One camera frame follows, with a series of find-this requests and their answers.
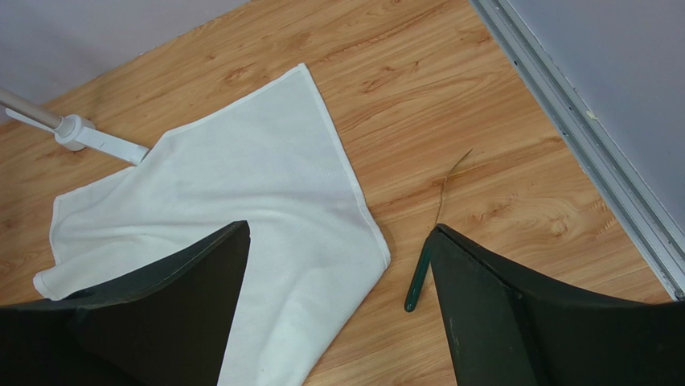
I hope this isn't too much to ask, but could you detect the white cloth napkin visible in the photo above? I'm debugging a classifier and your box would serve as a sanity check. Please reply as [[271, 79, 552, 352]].
[[33, 64, 390, 385]]

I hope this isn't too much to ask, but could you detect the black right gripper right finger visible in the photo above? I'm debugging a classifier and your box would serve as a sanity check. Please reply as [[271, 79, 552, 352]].
[[429, 224, 684, 385]]

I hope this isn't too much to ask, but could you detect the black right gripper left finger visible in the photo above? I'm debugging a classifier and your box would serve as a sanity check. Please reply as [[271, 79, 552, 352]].
[[1, 221, 250, 385]]

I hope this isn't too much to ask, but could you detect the white clothes rack stand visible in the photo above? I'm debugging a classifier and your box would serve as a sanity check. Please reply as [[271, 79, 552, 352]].
[[1, 88, 150, 166]]

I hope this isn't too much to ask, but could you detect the aluminium frame rail right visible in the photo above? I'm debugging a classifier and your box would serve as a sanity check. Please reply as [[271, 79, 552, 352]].
[[471, 1, 684, 302]]

